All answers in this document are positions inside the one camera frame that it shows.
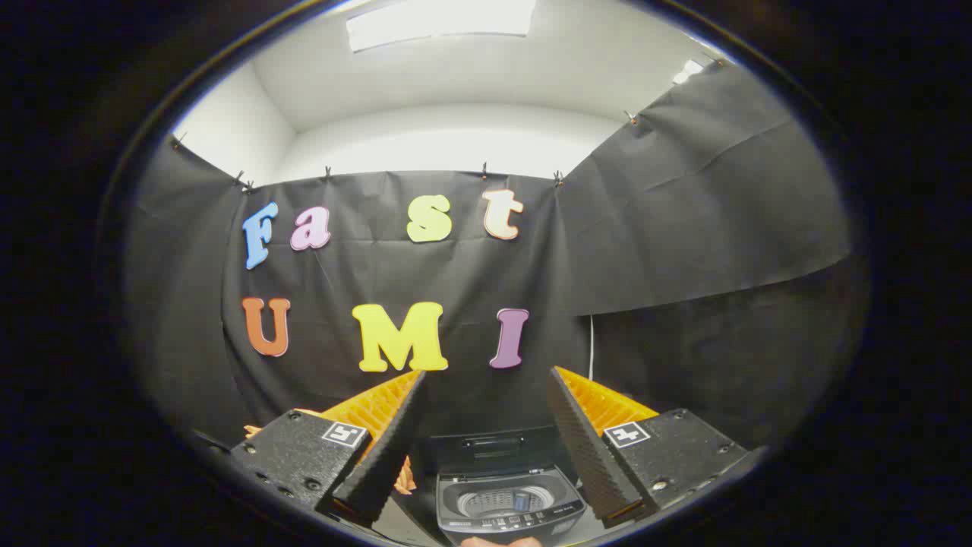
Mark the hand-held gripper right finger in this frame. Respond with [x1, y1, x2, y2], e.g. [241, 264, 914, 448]
[547, 366, 768, 529]

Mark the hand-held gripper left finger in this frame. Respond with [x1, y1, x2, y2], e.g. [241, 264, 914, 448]
[230, 370, 428, 526]

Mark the orange polo shirt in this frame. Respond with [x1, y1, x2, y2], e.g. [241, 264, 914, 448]
[243, 408, 417, 496]

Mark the grey washing machine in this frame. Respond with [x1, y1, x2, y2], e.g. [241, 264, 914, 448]
[435, 465, 587, 547]

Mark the black backdrop cloth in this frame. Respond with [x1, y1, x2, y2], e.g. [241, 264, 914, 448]
[121, 59, 855, 449]

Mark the rectangular ceiling light panel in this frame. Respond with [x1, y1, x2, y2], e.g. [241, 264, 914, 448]
[347, 0, 537, 52]

